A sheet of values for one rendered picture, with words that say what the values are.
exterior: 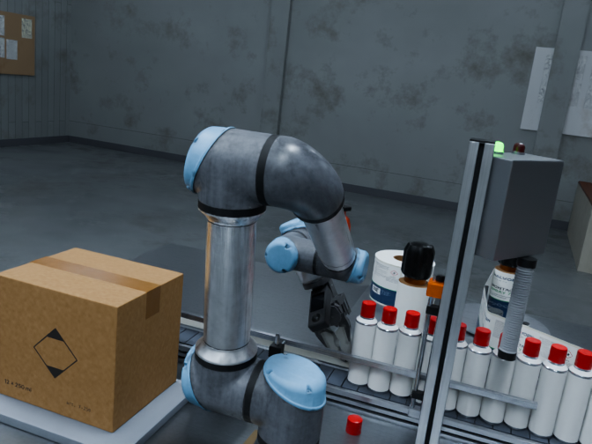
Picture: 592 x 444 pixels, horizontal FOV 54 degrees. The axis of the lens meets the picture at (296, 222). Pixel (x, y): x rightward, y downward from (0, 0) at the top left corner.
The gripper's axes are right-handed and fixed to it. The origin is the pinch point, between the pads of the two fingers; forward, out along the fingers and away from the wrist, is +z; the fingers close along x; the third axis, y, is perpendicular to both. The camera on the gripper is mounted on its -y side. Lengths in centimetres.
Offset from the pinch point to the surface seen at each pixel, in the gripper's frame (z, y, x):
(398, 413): 14.1, -4.8, -9.4
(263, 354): -5.8, 1.5, 21.0
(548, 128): 8, 712, -90
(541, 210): -21, -8, -53
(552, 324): 31, 73, -43
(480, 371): 9.9, -2.2, -29.8
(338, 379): 4.5, -0.6, 3.2
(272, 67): -226, 727, 238
